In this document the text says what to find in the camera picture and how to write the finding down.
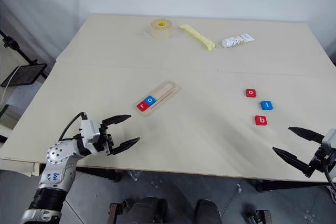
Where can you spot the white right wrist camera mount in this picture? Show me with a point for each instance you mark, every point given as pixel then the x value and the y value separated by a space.
pixel 331 140

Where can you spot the red letter tile r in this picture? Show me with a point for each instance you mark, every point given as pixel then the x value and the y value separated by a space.
pixel 143 106

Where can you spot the dark rounded shape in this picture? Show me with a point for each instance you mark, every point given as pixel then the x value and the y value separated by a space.
pixel 149 209
pixel 208 212

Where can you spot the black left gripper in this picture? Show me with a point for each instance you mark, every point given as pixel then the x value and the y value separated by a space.
pixel 105 140

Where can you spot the red letter tile o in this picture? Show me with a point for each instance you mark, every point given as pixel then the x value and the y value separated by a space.
pixel 251 93

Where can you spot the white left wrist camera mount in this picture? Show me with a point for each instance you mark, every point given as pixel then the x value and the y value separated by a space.
pixel 89 132

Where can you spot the black tablet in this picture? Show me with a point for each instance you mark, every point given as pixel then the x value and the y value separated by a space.
pixel 25 74

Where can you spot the clear plastic scrap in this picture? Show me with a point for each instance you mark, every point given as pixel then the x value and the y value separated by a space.
pixel 135 176

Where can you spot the blue letter tile o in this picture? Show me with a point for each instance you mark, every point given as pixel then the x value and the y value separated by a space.
pixel 150 100

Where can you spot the white Dove tube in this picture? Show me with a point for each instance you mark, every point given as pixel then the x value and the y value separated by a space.
pixel 236 42

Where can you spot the red letter tile b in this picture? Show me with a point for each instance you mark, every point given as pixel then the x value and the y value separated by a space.
pixel 261 120

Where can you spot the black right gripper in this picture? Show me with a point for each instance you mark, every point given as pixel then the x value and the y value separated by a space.
pixel 319 159

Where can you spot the blue letter tile t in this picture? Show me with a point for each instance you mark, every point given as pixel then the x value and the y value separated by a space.
pixel 267 105

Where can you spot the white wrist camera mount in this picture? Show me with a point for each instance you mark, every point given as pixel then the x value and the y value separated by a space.
pixel 331 140
pixel 89 132

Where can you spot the translucent tape roll yellow core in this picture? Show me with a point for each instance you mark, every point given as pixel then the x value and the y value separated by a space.
pixel 161 32

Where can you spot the pale yellow plastic bar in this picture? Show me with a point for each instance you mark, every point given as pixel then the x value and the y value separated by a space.
pixel 198 37

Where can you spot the wooden letter tray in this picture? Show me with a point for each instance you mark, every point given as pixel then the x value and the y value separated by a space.
pixel 168 90

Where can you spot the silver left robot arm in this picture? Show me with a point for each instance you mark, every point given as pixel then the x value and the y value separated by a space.
pixel 56 155

